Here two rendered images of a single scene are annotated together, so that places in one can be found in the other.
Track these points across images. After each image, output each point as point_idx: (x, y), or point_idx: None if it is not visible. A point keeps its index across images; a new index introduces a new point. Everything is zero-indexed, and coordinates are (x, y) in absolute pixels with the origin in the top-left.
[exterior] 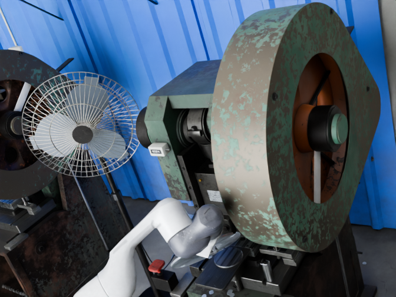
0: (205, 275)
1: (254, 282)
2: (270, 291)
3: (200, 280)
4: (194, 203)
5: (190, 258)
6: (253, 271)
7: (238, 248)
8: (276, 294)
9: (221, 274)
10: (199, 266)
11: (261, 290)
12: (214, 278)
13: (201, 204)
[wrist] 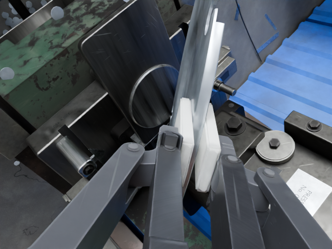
0: (149, 29)
1: (81, 109)
2: (46, 125)
3: (145, 7)
4: (326, 128)
5: (196, 20)
6: (104, 119)
7: (161, 124)
8: (33, 133)
9: (126, 65)
10: (188, 27)
11: (61, 110)
12: (127, 44)
13: (304, 139)
